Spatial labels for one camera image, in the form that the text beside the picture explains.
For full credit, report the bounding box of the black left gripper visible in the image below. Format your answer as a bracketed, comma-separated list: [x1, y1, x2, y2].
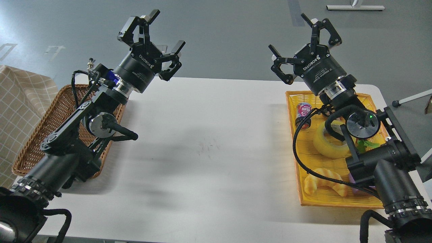
[113, 9, 186, 93]

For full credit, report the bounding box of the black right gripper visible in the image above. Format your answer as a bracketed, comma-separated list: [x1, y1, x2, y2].
[269, 13, 347, 96]

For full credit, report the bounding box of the yellow tape roll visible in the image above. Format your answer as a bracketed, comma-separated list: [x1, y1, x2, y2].
[312, 121, 350, 159]

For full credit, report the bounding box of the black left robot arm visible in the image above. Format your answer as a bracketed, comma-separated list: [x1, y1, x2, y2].
[1, 9, 185, 243]

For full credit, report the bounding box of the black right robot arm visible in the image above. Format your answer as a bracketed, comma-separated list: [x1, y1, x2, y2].
[269, 13, 431, 243]

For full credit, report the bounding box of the small red drink can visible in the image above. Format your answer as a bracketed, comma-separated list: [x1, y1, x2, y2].
[295, 102, 312, 130]

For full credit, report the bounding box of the white stand base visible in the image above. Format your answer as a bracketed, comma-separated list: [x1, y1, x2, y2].
[326, 0, 385, 12]

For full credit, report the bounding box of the white office chair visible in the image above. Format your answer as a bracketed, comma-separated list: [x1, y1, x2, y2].
[392, 89, 432, 115]

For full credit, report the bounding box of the orange toy carrot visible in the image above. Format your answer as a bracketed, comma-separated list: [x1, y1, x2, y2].
[352, 111, 382, 139]

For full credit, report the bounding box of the yellow plastic basket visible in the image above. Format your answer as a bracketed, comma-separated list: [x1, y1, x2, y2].
[286, 91, 383, 209]

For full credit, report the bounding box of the toy croissant bread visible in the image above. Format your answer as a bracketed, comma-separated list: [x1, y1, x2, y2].
[303, 168, 349, 197]

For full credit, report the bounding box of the beige checkered cloth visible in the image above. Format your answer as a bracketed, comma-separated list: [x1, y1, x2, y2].
[0, 65, 58, 188]

